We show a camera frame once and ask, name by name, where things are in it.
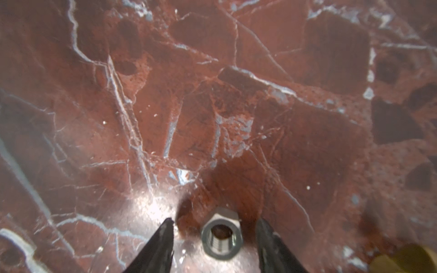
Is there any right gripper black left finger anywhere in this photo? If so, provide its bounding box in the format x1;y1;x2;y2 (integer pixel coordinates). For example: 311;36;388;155
124;218;174;273

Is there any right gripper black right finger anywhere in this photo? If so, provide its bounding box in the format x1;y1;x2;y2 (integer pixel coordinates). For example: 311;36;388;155
256;218;308;273

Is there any single steel nut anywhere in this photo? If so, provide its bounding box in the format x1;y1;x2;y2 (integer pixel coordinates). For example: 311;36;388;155
201;207;244;261

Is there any brass nut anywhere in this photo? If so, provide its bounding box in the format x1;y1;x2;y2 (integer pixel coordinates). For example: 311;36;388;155
369;244;437;273

